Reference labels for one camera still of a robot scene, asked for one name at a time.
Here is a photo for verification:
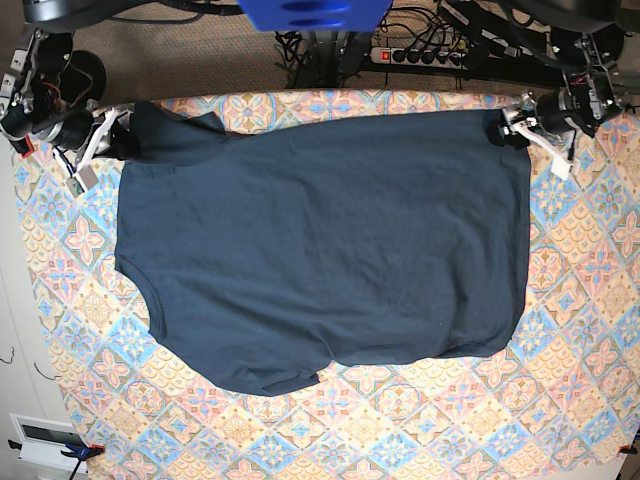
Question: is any lower left table clamp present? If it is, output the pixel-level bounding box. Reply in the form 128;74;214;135
8;440;105;479

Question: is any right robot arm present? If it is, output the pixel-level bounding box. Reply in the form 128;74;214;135
1;1;143;156

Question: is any colourful patterned tablecloth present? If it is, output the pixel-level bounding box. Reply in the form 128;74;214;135
11;113;639;479

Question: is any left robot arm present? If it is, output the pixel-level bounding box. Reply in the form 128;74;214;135
486;1;639;149

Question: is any white power strip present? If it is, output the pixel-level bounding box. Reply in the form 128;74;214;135
369;47;464;69

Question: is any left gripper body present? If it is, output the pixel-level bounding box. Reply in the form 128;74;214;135
535;89;590;136

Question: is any table clamp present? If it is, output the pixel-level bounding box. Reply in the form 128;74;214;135
8;440;105;479
618;445;639;455
9;136;34;158

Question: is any upper left table clamp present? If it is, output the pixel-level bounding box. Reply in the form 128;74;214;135
9;136;34;158

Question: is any lower right table clamp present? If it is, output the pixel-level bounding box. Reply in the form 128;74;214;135
618;445;639;455

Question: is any white floor vent box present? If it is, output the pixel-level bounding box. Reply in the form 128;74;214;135
10;413;82;473

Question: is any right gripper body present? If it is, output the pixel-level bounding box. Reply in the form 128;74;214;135
1;107;94;151

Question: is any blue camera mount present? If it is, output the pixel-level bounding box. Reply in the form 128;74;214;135
238;0;392;32

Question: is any dark navy t-shirt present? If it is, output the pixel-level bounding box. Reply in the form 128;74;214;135
115;103;531;396

